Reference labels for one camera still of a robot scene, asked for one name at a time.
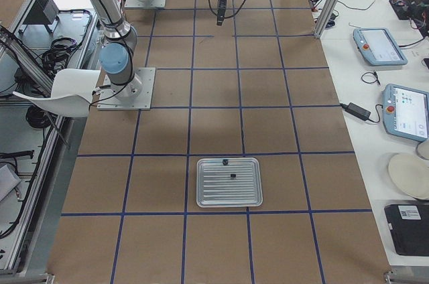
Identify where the black power adapter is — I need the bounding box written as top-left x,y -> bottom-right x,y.
340,102 -> 371,121

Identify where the white plastic chair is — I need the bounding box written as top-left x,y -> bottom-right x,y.
13,68 -> 101,118

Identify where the far blue teach pendant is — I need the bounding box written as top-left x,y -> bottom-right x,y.
353,27 -> 408,66

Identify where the silver ribbed metal tray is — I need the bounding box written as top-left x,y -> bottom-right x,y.
196,157 -> 263,208

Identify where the blue teach pendant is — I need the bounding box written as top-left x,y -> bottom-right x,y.
383,84 -> 428,142
353,27 -> 408,66

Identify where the white round plate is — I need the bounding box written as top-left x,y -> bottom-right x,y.
388,153 -> 428,200

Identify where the near blue teach pendant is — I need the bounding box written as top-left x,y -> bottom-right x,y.
383,84 -> 428,142

